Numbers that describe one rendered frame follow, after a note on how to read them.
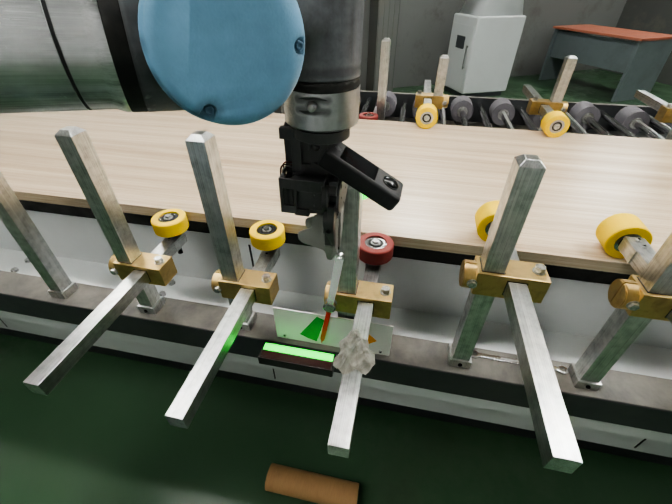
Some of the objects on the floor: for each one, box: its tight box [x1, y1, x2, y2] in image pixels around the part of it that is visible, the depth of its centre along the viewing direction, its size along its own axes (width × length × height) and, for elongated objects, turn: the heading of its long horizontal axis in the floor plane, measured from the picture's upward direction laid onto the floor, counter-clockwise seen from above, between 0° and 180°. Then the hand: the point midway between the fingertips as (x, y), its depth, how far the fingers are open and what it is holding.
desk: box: [538, 24, 672, 102], centre depth 507 cm, size 70×137×74 cm, turn 19°
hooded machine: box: [445, 0, 526, 97], centre depth 467 cm, size 75×62×140 cm
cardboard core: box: [265, 463, 359, 504], centre depth 116 cm, size 30×8×8 cm, turn 78°
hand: (336, 252), depth 56 cm, fingers closed
